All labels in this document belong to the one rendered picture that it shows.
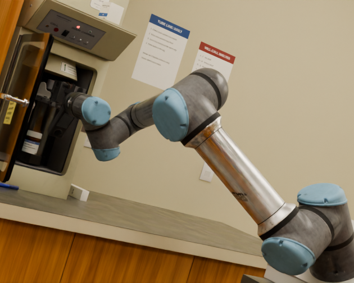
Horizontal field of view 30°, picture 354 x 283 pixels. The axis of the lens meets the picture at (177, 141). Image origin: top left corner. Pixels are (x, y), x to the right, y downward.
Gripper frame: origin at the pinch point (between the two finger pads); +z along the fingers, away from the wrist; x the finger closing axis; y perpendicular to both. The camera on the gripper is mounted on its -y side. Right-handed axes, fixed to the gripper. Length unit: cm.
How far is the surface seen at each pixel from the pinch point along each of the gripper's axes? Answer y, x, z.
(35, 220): -30.3, 9.7, -37.4
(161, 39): 38, -58, 38
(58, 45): 17.5, 4.7, -6.0
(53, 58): 13.2, 3.4, -2.3
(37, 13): 23.3, 16.9, -12.9
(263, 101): 30, -123, 38
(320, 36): 71, -146, 39
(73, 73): 10.9, -4.3, -3.2
